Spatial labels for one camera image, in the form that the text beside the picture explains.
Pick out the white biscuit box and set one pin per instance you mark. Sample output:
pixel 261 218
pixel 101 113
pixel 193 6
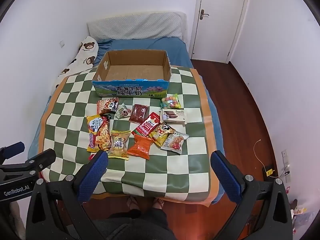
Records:
pixel 173 115

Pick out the clear wrapped snack packet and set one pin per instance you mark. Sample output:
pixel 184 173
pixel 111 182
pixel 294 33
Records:
pixel 123 111

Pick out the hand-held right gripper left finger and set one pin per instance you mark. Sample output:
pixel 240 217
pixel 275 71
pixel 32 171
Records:
pixel 93 177

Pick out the orange panda snack packet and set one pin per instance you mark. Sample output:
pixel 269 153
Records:
pixel 107 105

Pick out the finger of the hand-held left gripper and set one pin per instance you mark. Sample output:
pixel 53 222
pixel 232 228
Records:
pixel 42 158
pixel 13 148

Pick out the white socket panel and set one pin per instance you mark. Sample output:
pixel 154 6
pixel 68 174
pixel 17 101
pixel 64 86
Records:
pixel 286 165

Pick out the long yellow snack packet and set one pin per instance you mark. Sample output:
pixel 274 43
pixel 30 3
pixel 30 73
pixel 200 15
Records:
pixel 92 135

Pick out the white door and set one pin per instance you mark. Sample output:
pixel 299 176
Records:
pixel 217 17

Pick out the yellow panda snack packet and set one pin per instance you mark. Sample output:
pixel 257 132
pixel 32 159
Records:
pixel 161 133

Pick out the person's right foot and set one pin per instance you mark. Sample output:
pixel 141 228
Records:
pixel 158 203

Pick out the person's foot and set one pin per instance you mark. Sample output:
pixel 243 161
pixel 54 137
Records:
pixel 158 203
pixel 132 202

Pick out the orange crimped snack packet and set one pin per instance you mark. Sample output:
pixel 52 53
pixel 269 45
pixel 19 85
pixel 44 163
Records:
pixel 140 148

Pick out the bear print pillow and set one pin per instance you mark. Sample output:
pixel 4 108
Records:
pixel 86 55

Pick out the long red snack packet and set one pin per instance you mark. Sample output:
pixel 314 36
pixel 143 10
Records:
pixel 105 135

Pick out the white nut snack packet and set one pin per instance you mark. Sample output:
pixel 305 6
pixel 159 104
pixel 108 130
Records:
pixel 175 143

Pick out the dark red snack packet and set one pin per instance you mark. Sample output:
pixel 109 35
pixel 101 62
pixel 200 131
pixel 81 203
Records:
pixel 138 113

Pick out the green white checkered mat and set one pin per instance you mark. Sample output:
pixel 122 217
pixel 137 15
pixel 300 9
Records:
pixel 150 175

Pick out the person's left foot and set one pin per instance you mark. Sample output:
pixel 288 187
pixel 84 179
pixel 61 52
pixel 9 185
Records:
pixel 132 202

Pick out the grey quilted pillow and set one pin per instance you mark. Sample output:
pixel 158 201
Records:
pixel 135 27

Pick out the printed cardboard box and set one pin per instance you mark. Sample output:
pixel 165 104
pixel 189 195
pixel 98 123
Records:
pixel 135 90

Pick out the blue bed sheet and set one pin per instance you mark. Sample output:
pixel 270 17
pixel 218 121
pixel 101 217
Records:
pixel 150 45

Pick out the pile of small packets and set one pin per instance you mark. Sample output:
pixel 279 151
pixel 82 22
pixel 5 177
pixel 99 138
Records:
pixel 301 212

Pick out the person's dark trousers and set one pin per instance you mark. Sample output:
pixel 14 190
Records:
pixel 135 225

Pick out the beige yellow snack packet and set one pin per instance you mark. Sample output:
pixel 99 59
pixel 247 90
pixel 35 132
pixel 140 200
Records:
pixel 119 145

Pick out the colourful candy bag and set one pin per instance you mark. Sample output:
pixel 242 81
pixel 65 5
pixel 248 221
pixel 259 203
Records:
pixel 170 101

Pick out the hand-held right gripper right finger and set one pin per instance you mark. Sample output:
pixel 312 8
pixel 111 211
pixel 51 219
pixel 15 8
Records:
pixel 226 177

